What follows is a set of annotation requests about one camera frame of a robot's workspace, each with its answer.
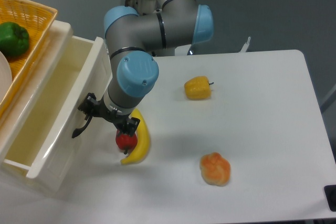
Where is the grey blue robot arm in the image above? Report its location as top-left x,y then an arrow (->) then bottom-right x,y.
78,0 -> 214,135

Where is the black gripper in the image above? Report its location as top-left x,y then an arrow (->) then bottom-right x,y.
78,93 -> 140,137

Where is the orange bread roll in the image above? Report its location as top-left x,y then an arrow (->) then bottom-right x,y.
199,152 -> 231,187

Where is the green bell pepper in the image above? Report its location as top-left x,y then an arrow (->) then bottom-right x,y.
1,22 -> 29,57

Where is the yellow banana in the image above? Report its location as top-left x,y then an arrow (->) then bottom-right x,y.
120,109 -> 151,165

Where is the yellow bell pepper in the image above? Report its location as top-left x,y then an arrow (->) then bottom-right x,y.
184,76 -> 214,100

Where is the white table bracket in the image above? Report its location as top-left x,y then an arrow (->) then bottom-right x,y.
240,36 -> 251,53

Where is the black corner device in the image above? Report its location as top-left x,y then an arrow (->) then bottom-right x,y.
324,185 -> 336,212

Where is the yellow woven basket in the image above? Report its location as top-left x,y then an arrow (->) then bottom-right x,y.
1,0 -> 58,114

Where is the red bell pepper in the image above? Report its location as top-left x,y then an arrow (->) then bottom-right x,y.
115,130 -> 138,155

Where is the white drawer cabinet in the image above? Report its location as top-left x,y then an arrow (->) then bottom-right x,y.
1,21 -> 82,193

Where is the white plate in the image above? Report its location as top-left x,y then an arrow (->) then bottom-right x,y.
0,52 -> 12,101

